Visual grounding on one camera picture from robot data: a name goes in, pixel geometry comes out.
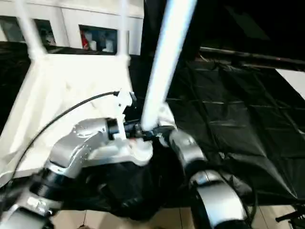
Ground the white plastic table top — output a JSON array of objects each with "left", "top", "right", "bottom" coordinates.
[{"left": 0, "top": 52, "right": 154, "bottom": 188}]

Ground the black work mat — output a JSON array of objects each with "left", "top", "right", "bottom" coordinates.
[{"left": 0, "top": 40, "right": 305, "bottom": 219}]

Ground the black furniture unit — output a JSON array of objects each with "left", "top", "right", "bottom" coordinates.
[{"left": 140, "top": 0, "right": 305, "bottom": 71}]

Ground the white glass-door cabinet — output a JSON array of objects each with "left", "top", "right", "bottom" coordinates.
[{"left": 0, "top": 0, "right": 145, "bottom": 56}]

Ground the white flat board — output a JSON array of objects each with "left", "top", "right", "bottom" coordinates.
[{"left": 275, "top": 68, "right": 305, "bottom": 100}]

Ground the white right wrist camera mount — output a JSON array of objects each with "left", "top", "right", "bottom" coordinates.
[{"left": 157, "top": 102, "right": 177, "bottom": 146}]

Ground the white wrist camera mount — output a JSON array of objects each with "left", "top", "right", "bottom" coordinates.
[
  {"left": 113, "top": 89, "right": 137, "bottom": 142},
  {"left": 157, "top": 102, "right": 177, "bottom": 146}
]

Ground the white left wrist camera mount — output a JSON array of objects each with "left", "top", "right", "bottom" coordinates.
[{"left": 113, "top": 89, "right": 137, "bottom": 142}]

